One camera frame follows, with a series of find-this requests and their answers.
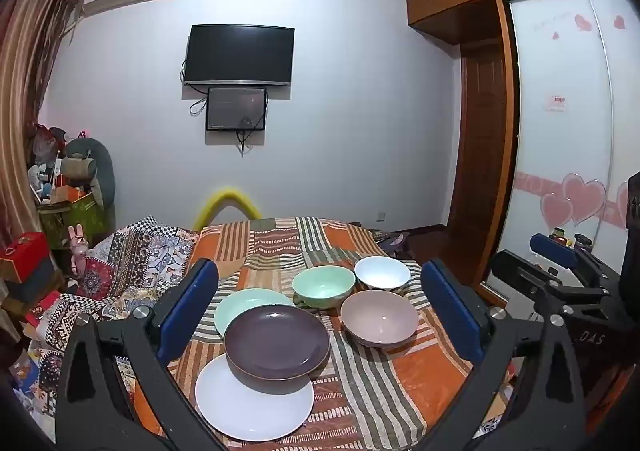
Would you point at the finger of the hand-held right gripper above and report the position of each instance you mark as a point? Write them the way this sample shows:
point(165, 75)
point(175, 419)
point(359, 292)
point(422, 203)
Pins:
point(560, 251)
point(530, 276)

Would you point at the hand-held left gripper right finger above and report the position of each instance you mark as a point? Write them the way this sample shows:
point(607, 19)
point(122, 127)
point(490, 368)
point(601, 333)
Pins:
point(450, 306)

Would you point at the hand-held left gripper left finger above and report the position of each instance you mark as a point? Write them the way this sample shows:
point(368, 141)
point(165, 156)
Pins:
point(192, 303)

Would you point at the green plate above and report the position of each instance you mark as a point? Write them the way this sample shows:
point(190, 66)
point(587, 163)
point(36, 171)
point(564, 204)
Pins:
point(240, 306)

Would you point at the pink bowl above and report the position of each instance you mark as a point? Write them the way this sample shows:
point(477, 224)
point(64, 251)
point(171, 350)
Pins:
point(380, 321)

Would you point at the multicoloured patterned blanket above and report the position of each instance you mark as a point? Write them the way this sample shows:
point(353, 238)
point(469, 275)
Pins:
point(135, 261)

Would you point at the white bowl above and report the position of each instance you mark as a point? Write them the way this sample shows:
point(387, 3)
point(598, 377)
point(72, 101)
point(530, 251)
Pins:
point(382, 272)

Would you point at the purple plate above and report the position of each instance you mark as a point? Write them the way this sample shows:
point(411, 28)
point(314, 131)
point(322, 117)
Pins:
point(277, 341)

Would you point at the orange striped patchwork tablecloth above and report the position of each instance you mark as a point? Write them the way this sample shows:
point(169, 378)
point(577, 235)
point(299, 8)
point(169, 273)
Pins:
point(390, 391)

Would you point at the yellow foam arch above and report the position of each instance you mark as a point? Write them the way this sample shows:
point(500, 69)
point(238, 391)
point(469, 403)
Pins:
point(227, 196)

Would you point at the white plate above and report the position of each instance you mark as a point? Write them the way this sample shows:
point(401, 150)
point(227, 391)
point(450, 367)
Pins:
point(250, 406)

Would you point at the pink rabbit toy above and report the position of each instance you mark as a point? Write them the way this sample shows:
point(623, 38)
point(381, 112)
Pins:
point(79, 251)

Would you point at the green bowl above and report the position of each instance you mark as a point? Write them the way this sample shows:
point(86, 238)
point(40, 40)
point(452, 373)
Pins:
point(324, 288)

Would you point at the wooden wardrobe with sliding doors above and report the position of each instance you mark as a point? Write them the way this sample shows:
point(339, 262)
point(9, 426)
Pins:
point(555, 106)

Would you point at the dark flat box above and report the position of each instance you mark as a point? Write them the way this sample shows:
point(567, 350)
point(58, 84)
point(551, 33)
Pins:
point(35, 283)

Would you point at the grey plush toy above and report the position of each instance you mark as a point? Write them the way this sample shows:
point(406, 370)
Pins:
point(95, 166)

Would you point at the red box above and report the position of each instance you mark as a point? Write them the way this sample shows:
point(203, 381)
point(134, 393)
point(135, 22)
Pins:
point(22, 256)

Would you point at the brown striped curtain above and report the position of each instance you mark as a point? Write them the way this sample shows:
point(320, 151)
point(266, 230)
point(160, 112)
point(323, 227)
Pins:
point(25, 81)

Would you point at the small black wall monitor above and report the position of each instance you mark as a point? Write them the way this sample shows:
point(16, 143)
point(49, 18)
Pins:
point(235, 108)

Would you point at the black wall television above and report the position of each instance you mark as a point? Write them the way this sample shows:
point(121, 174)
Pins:
point(239, 53)

